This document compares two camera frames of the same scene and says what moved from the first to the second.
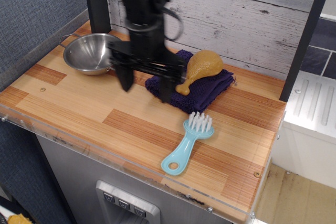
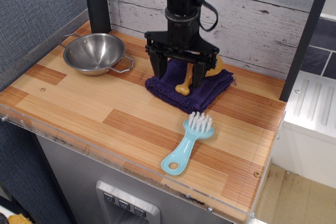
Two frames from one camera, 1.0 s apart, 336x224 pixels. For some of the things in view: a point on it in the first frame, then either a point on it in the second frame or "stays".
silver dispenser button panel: x=120 y=206 stays
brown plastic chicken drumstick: x=203 y=64 stays
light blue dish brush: x=197 y=126 stays
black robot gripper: x=147 y=51 → x=182 y=40
